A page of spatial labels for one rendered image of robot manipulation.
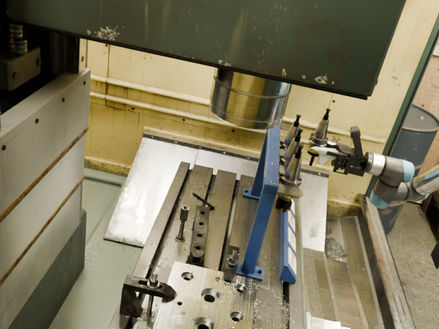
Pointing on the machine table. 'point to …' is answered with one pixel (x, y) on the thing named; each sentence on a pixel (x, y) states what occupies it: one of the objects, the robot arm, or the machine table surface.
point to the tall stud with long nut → (183, 221)
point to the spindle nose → (248, 100)
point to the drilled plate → (200, 297)
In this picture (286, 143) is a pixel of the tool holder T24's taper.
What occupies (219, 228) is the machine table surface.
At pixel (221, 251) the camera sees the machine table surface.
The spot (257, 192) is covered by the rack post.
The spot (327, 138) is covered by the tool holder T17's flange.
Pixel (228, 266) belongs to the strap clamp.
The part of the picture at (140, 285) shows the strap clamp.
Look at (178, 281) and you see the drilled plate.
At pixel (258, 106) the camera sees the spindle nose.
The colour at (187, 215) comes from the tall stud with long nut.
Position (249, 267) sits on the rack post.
